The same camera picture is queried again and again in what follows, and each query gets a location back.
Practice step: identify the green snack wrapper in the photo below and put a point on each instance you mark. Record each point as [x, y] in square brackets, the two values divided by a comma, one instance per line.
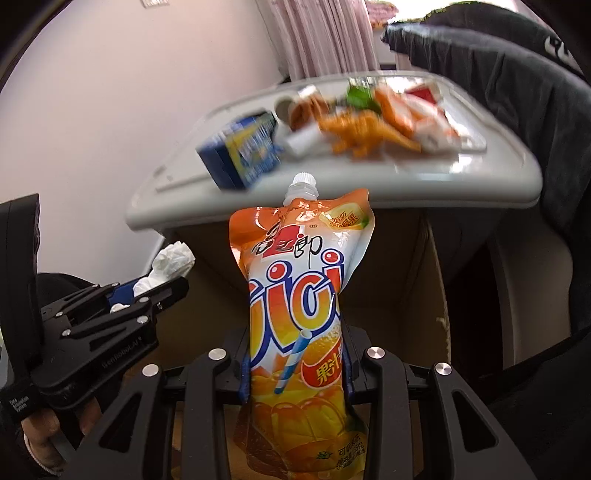
[361, 95]

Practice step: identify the orange white snack bag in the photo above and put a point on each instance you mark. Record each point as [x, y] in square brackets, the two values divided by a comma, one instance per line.
[396, 111]

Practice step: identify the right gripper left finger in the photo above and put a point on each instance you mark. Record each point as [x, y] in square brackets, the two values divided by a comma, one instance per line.
[133, 439]

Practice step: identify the pink folded blanket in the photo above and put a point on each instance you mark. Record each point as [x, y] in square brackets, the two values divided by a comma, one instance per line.
[380, 12]

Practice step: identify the orange juice pouch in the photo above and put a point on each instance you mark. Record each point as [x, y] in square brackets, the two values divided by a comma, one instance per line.
[297, 258]

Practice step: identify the pink curtain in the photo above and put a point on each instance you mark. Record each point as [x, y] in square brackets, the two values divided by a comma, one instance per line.
[315, 38]

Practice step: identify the white tissue pack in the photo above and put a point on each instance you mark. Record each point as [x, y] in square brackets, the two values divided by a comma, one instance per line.
[303, 141]

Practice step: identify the blue carton box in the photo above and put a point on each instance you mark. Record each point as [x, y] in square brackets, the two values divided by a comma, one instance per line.
[242, 152]

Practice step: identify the red white crumpled wrapper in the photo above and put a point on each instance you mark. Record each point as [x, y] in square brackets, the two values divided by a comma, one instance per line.
[432, 128]

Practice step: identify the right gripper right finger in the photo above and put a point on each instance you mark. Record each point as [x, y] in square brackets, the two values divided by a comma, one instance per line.
[425, 423]

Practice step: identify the grey plastic bin lid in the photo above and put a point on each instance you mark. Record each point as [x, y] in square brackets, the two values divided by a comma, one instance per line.
[493, 170]

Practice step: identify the beige plastic cup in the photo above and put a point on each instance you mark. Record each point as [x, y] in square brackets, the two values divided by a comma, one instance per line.
[285, 104]

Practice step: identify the dark blue bed duvet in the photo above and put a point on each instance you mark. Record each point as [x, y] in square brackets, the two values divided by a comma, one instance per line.
[500, 58]

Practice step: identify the brown cardboard box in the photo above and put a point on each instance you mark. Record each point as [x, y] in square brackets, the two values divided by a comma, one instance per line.
[395, 294]

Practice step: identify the white tissue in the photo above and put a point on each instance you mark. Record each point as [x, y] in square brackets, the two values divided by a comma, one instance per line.
[173, 261]

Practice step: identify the orange toy dinosaur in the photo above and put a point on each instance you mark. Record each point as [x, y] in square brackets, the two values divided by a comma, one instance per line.
[361, 133]

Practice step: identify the person's left hand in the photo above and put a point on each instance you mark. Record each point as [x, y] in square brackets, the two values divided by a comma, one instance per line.
[40, 429]

